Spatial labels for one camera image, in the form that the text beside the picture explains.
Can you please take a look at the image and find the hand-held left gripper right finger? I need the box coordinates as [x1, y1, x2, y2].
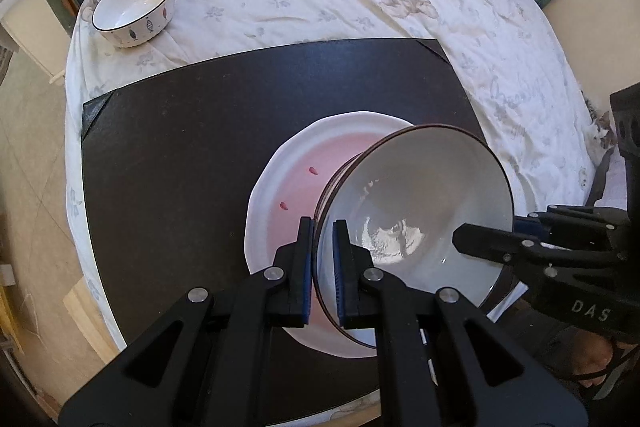
[332, 219, 588, 427]

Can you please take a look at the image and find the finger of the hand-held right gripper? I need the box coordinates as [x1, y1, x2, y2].
[514, 204, 631, 250]
[452, 223, 561, 280]

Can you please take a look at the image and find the pink strawberry plate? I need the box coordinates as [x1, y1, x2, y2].
[241, 109, 431, 360]

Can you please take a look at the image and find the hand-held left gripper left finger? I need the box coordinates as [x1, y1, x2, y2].
[57, 216, 317, 427]

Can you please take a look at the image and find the person's right hand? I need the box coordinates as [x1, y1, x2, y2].
[570, 334, 628, 390]

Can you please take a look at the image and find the black mat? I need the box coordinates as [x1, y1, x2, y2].
[80, 38, 526, 413]

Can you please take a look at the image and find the white nightstand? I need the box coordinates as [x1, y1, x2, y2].
[0, 0, 68, 85]

